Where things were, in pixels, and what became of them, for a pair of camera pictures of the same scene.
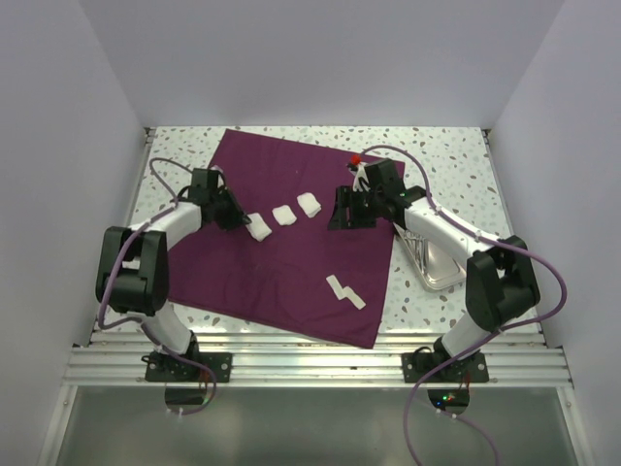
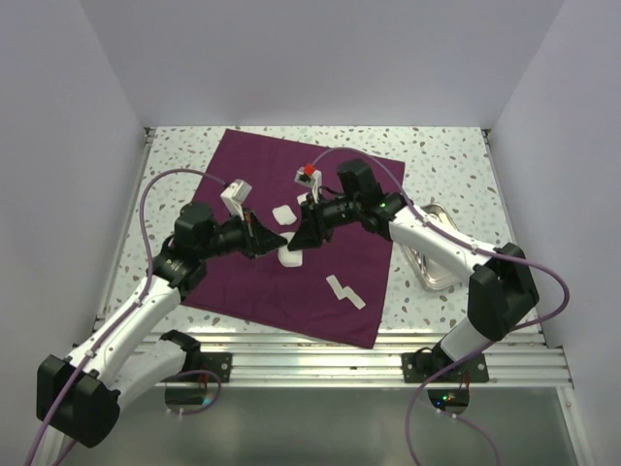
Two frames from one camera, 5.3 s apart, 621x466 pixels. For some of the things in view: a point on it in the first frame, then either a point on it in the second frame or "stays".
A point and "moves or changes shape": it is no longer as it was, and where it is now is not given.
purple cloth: [284, 268] stays
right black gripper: [344, 195] → [313, 229]
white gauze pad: [284, 215] stays
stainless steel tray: [434, 266] stays
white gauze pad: [258, 228] moves or changes shape
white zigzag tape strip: [344, 292] stays
